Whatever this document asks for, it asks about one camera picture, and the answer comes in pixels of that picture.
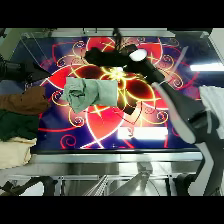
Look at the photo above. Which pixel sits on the white garment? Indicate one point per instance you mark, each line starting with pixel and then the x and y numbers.
pixel 214 106

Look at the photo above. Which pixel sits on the cream garment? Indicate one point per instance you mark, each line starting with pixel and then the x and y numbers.
pixel 13 152

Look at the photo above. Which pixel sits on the dark green garment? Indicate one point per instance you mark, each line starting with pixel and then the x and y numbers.
pixel 16 125

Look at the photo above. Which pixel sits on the silver frame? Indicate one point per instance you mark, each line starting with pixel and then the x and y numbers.
pixel 100 158

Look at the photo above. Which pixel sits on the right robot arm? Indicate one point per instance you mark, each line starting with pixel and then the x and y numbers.
pixel 177 110

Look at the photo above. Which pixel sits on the black garment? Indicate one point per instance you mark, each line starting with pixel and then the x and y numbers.
pixel 104 58
pixel 20 71

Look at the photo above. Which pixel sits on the sage green garment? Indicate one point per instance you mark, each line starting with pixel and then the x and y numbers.
pixel 95 91

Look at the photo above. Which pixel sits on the brown garment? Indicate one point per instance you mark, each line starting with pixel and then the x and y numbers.
pixel 24 101

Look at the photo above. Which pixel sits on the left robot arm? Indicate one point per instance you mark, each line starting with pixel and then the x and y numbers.
pixel 44 185

